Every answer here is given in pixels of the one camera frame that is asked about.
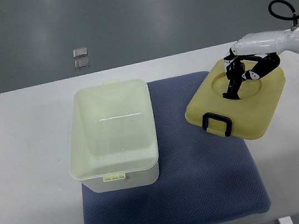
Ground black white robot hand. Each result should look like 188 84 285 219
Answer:
222 26 299 100

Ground yellow box lid black handle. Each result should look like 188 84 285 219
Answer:
185 60 286 140

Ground white storage box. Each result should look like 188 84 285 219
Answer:
69 79 159 193

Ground blue padded mat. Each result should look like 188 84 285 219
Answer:
82 71 271 224

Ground lower metal floor plate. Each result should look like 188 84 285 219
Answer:
75 58 90 70

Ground metal floor plate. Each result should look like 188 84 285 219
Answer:
75 58 90 70
73 47 87 58

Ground upper metal floor plate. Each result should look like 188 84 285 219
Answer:
73 47 87 58

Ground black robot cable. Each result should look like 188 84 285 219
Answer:
266 0 299 33

